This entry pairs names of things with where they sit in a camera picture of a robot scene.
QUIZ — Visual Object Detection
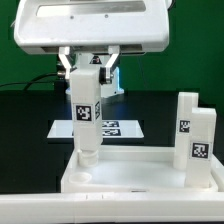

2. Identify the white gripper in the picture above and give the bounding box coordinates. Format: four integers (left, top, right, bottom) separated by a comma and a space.
14, 0, 170, 85

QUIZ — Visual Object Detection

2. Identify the white desk top tray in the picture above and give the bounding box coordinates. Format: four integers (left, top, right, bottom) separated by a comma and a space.
61, 145, 224, 193

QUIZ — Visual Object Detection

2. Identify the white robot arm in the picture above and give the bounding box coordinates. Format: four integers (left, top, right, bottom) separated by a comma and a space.
14, 0, 175, 84

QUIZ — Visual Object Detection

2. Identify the fiducial marker sheet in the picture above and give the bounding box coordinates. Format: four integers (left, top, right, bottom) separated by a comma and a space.
47, 120, 144, 139

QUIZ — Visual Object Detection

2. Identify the black cable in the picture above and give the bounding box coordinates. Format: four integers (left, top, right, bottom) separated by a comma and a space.
0, 72, 61, 91

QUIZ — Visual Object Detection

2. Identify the white front rail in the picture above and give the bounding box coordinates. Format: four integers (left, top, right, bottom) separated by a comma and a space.
0, 192, 224, 224

